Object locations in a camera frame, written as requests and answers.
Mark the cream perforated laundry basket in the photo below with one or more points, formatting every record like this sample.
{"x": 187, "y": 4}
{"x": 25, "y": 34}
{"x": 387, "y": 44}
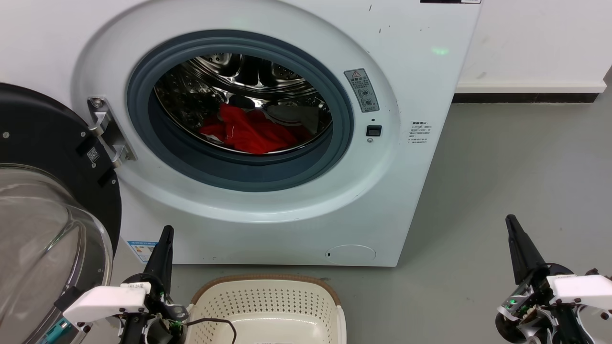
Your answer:
{"x": 267, "y": 306}

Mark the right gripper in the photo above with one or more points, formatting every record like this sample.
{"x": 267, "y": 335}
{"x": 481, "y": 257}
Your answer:
{"x": 530, "y": 306}

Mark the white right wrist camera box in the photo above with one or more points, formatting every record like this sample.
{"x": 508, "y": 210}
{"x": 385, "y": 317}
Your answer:
{"x": 581, "y": 289}

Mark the white front-load washing machine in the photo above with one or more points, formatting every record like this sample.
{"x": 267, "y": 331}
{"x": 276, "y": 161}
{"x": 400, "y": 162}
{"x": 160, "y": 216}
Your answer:
{"x": 420, "y": 71}

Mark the teal connector plug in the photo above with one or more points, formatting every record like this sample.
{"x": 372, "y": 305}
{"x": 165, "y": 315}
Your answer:
{"x": 58, "y": 332}

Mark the blue and white energy label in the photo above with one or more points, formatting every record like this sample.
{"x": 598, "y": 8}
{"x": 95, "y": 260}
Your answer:
{"x": 142, "y": 251}

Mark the grey warning label sticker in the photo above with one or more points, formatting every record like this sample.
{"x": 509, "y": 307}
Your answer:
{"x": 362, "y": 90}

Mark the stainless steel washing machine drum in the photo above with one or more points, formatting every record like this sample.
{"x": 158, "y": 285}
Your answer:
{"x": 210, "y": 81}

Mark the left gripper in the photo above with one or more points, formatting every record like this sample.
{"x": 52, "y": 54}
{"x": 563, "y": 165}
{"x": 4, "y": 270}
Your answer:
{"x": 160, "y": 310}

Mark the black washer door with glass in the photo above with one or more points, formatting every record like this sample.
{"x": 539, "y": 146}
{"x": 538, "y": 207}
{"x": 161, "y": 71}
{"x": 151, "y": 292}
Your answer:
{"x": 33, "y": 143}

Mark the red garment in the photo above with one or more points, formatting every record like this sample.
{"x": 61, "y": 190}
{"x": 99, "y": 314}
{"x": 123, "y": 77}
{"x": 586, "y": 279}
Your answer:
{"x": 251, "y": 131}

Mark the white and black baseboard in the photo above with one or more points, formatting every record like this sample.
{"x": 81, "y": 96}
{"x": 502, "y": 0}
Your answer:
{"x": 526, "y": 91}

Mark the grey rubber door gasket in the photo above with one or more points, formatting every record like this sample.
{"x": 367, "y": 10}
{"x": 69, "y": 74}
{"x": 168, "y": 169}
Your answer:
{"x": 239, "y": 174}

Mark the grey garment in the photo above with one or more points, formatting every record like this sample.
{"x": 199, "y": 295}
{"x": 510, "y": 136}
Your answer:
{"x": 296, "y": 114}

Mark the white QR code sticker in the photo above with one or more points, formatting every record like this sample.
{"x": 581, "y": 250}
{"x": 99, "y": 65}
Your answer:
{"x": 92, "y": 155}

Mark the black door latch slot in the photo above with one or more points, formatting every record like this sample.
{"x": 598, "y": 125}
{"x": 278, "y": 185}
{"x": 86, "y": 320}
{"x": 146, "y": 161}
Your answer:
{"x": 374, "y": 130}

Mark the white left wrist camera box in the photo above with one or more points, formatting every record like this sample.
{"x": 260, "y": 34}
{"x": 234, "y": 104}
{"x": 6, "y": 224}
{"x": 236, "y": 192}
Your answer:
{"x": 105, "y": 301}

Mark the round white filter cover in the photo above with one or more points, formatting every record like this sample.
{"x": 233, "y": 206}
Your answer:
{"x": 350, "y": 254}

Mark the silver metal door hinge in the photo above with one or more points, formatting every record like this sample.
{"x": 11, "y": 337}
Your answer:
{"x": 109, "y": 134}

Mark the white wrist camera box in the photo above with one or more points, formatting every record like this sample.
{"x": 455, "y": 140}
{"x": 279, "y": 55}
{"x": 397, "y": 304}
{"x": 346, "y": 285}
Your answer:
{"x": 105, "y": 301}
{"x": 581, "y": 289}

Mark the white text label sticker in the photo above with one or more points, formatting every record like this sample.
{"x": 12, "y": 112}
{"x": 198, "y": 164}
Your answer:
{"x": 420, "y": 133}

